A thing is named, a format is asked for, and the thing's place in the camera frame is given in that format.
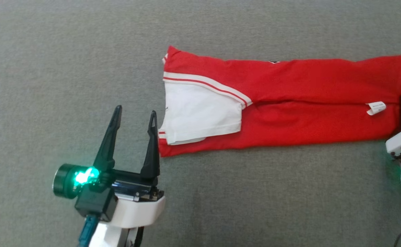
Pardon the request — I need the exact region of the red and white shirt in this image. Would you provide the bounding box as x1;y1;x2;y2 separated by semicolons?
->
158;46;401;157

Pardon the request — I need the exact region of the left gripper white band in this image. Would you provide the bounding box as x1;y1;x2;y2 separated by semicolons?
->
93;105;166;228

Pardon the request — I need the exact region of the large grey sofa seat cushion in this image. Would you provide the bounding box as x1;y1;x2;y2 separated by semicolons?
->
0;0;401;247

